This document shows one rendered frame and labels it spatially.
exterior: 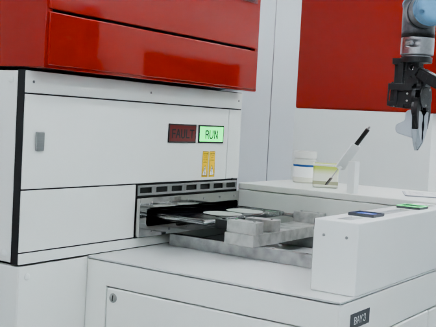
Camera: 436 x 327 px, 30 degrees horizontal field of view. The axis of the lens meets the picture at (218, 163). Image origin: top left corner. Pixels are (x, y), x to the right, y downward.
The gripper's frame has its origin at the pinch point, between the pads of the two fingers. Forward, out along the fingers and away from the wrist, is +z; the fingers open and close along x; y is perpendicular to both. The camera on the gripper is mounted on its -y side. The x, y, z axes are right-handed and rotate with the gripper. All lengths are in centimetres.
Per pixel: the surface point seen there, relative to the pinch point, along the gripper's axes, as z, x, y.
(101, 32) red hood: -21, 50, 54
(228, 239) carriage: 24.4, 22.5, 36.1
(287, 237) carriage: 24.5, 6.4, 29.4
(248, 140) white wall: 8, -259, 207
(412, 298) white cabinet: 33.5, 8.7, -3.9
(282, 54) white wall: -50, -296, 207
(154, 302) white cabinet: 36, 46, 39
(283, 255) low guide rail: 26.6, 19.0, 23.2
